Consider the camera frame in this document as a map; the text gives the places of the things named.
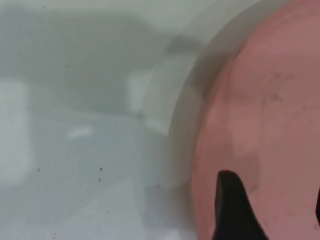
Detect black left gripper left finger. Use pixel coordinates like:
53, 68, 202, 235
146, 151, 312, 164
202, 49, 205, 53
212, 170, 270, 240

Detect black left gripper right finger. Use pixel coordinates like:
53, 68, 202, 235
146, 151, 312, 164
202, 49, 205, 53
315, 186, 320, 227

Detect pink round plate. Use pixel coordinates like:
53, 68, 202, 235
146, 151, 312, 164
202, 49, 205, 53
189, 0, 320, 240

